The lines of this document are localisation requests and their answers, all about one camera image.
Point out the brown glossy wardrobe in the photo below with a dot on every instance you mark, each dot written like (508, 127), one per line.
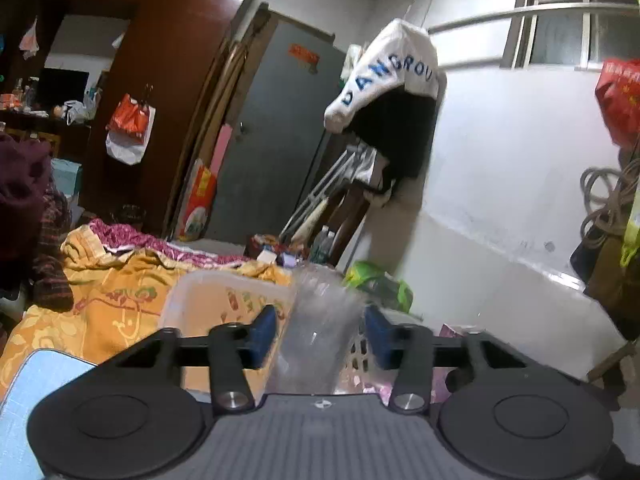
(175, 35)

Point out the small pink hanging bag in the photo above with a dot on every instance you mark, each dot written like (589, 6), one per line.
(29, 40)

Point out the green plastic bag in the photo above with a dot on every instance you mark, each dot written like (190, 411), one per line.
(370, 275)

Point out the metal crutches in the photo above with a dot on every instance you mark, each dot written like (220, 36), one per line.
(315, 195)

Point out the olive brown hanging bag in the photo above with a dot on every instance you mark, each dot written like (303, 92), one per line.
(610, 280)

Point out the orange floral blanket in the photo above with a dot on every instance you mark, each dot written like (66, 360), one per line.
(100, 300)

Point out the pink printed bag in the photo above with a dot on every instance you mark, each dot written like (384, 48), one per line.
(445, 380)

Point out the plastic bottles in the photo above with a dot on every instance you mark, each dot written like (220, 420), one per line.
(322, 245)

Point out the orange plastic bag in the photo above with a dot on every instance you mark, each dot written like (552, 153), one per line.
(127, 117)

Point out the pink board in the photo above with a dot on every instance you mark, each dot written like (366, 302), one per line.
(220, 152)

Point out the white hoodie with blue letters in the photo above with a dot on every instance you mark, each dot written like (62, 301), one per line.
(400, 50)

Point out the clear plastic basket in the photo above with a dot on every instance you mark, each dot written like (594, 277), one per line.
(220, 305)

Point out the metal wall rail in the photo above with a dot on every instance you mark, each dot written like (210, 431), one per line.
(525, 12)

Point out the grey metal door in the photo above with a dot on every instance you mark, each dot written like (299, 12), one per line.
(270, 150)

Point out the window with grey frame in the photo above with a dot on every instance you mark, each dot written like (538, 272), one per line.
(560, 30)

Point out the light blue box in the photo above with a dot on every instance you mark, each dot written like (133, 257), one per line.
(65, 177)

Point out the red and yellow sack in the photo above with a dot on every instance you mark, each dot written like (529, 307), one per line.
(197, 200)

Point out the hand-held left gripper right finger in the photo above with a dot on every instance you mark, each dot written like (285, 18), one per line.
(377, 335)

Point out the red plastic bag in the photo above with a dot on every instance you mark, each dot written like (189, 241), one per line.
(620, 100)

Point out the black hanging garment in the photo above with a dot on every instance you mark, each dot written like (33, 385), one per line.
(395, 130)

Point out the wooden boards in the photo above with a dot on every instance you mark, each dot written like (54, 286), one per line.
(225, 100)

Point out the magenta patterned blanket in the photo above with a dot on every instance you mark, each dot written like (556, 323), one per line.
(150, 245)

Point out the black television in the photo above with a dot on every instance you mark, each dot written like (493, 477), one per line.
(62, 87)

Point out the white knotted plastic bag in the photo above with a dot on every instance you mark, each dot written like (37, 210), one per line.
(75, 112)

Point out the red door sticker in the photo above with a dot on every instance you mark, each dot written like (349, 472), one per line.
(304, 56)

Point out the dark maroon clothing pile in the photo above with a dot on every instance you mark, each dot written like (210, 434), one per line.
(20, 195)

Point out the white hanging cloth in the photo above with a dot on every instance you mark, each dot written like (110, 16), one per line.
(370, 170)

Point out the plaid cloth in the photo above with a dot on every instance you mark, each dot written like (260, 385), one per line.
(52, 260)

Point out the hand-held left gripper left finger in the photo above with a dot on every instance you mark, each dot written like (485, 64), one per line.
(262, 335)

